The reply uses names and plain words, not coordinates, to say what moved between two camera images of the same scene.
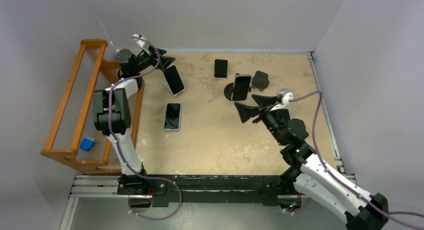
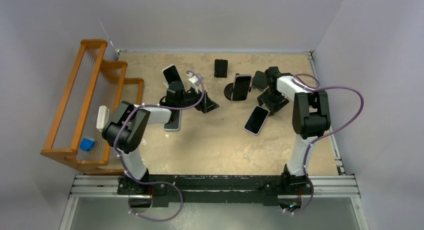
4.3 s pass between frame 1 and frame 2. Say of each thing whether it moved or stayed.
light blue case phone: stayed
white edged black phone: stayed
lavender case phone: moved
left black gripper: moved
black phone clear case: stayed
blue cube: stayed
